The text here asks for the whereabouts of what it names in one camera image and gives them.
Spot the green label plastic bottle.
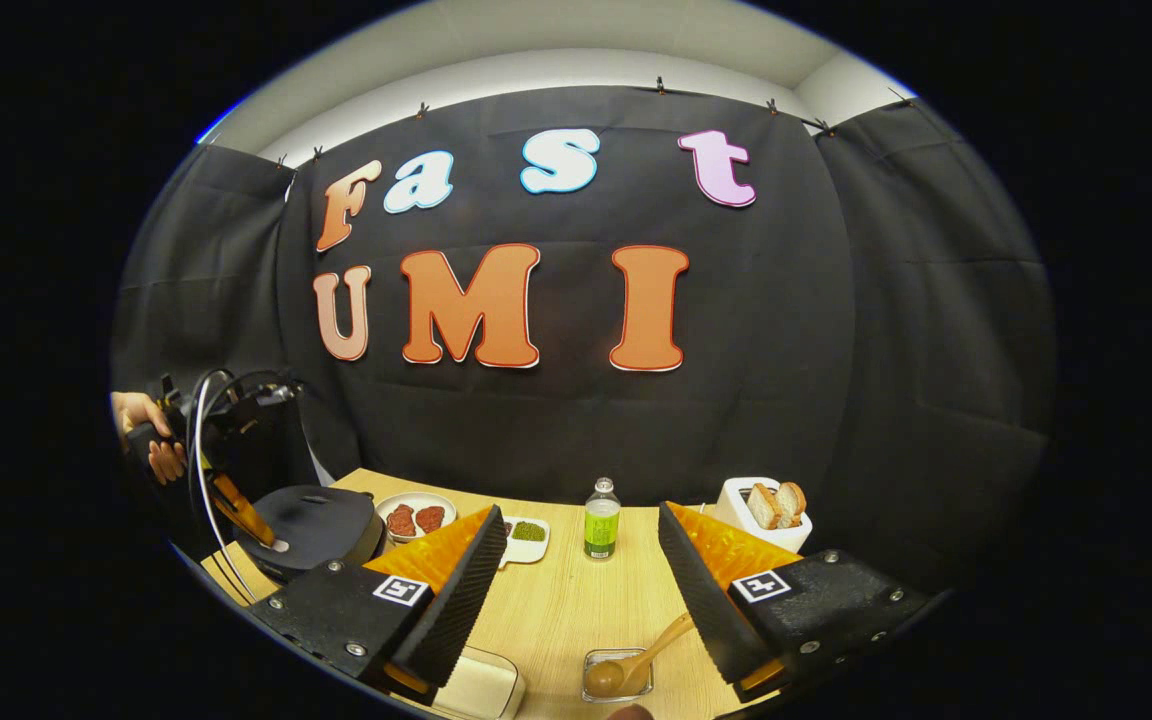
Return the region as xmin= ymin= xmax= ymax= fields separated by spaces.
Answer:
xmin=584 ymin=478 xmax=623 ymax=562

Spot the wooden spoon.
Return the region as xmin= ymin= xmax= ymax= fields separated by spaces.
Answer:
xmin=584 ymin=612 xmax=697 ymax=699

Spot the white toaster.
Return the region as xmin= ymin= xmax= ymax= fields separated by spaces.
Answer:
xmin=714 ymin=477 xmax=814 ymax=555

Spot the dark silver rice cooker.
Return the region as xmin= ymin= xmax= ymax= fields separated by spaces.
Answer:
xmin=234 ymin=485 xmax=387 ymax=584

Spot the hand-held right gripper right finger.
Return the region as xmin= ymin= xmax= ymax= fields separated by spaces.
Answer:
xmin=658 ymin=500 xmax=942 ymax=701

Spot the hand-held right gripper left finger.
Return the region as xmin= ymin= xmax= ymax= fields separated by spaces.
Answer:
xmin=246 ymin=505 xmax=509 ymax=705

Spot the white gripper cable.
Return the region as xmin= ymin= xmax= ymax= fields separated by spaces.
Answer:
xmin=192 ymin=370 xmax=260 ymax=607

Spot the white divided dish of beans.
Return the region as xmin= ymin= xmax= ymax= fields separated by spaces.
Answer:
xmin=498 ymin=516 xmax=551 ymax=570

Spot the round white plate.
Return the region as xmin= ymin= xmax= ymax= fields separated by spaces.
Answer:
xmin=374 ymin=492 xmax=458 ymax=547

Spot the metal wire chopstick holder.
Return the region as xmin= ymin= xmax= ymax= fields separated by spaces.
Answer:
xmin=581 ymin=648 xmax=655 ymax=704

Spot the clear container of white rice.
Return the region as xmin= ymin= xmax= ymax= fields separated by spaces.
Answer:
xmin=431 ymin=645 xmax=527 ymax=720

